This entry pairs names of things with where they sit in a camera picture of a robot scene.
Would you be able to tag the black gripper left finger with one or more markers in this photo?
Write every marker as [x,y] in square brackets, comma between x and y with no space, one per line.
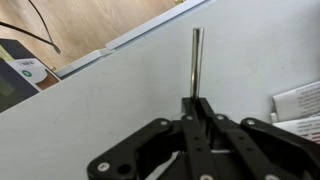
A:
[186,143]

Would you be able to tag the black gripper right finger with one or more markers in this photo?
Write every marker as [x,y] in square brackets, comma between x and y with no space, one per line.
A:
[264,152]

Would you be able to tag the silver metal spoon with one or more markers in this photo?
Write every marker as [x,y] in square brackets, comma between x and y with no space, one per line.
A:
[197,50]

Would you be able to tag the white tv stand cabinet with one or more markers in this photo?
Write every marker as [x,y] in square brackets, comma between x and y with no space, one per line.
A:
[252,50]

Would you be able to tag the black open cabinet door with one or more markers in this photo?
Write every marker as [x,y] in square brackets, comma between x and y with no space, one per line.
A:
[22,74]

